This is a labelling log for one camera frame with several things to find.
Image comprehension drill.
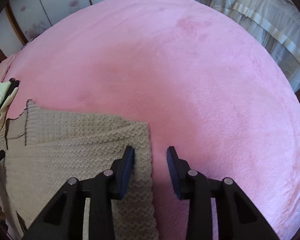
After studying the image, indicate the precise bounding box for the lace covered furniture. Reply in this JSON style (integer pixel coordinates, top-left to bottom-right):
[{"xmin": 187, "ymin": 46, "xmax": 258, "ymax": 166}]
[{"xmin": 195, "ymin": 0, "xmax": 300, "ymax": 92}]

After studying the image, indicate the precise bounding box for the pink fleece bed blanket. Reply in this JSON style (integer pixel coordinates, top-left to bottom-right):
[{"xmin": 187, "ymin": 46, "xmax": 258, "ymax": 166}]
[{"xmin": 6, "ymin": 0, "xmax": 300, "ymax": 239}]

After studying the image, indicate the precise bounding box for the beige knitted sweater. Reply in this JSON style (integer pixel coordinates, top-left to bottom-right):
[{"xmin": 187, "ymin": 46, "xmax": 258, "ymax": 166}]
[{"xmin": 0, "ymin": 101, "xmax": 159, "ymax": 239}]

